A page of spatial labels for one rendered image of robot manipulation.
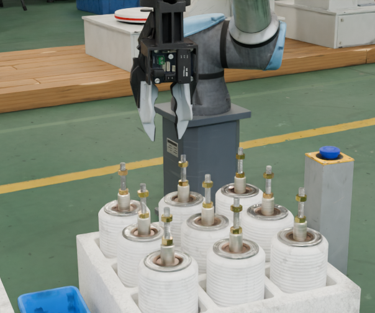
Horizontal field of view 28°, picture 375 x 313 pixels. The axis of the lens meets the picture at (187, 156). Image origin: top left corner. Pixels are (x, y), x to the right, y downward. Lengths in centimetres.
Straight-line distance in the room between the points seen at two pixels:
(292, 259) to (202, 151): 64
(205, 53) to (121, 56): 167
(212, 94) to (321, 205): 48
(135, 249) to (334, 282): 34
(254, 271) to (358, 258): 63
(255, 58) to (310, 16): 234
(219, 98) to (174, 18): 81
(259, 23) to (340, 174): 43
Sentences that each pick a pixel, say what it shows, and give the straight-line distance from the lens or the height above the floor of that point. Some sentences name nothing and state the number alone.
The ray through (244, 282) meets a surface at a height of 21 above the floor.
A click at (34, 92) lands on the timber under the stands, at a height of 7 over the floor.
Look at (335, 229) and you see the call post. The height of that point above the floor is 17.
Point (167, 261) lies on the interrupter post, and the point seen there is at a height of 26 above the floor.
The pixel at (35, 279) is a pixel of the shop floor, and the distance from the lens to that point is 173.
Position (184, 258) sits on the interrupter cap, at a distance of 120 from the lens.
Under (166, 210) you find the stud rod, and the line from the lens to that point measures 116.
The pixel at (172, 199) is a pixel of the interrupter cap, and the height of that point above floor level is 25.
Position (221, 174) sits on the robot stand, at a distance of 189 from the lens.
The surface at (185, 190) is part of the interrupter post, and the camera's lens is 143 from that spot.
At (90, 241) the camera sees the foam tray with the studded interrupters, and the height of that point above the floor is 18.
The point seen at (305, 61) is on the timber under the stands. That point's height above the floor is 5.
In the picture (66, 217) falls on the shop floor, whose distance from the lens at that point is 204.
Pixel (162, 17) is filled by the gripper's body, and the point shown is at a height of 64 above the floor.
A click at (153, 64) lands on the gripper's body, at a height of 57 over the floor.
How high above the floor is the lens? 78
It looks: 18 degrees down
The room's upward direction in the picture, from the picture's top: straight up
